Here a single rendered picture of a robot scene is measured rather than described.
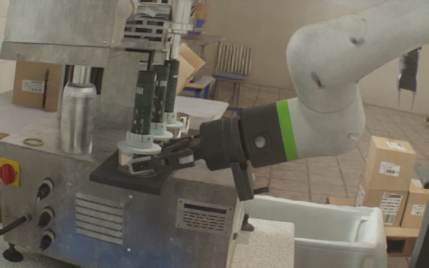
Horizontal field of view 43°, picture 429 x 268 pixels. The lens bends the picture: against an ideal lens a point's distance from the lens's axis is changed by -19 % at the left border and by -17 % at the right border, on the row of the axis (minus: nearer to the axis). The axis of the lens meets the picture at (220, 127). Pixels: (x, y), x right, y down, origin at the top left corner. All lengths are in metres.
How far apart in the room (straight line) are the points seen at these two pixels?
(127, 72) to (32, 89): 1.68
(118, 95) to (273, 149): 0.55
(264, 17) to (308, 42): 10.55
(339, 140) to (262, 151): 0.12
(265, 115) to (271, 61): 10.48
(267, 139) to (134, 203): 0.28
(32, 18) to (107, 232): 0.44
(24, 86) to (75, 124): 1.96
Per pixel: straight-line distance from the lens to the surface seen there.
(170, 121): 1.20
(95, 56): 1.08
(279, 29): 11.39
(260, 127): 0.94
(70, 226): 1.14
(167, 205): 1.07
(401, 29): 0.90
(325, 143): 0.94
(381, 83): 11.60
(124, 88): 1.40
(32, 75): 3.03
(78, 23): 1.09
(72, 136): 1.11
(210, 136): 0.95
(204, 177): 1.08
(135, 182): 0.95
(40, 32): 1.13
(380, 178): 3.69
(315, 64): 0.83
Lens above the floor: 1.31
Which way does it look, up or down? 11 degrees down
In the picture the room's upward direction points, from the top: 7 degrees clockwise
